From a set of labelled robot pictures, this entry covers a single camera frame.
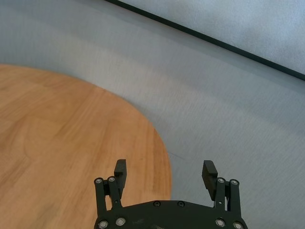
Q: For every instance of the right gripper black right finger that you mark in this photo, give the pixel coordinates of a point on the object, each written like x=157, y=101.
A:
x=209, y=176

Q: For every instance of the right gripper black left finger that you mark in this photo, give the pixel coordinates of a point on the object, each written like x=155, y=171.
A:
x=121, y=171

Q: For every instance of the black wall rail strip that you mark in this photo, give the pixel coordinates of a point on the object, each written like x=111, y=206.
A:
x=214, y=41

